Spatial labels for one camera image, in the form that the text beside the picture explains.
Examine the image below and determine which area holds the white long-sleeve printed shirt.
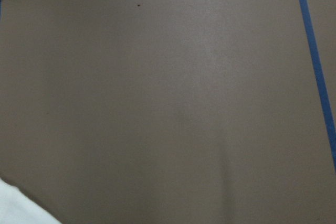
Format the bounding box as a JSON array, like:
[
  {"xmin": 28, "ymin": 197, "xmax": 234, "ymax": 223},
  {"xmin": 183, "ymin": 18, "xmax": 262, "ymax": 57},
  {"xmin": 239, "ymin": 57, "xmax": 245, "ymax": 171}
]
[{"xmin": 1, "ymin": 179, "xmax": 60, "ymax": 224}]

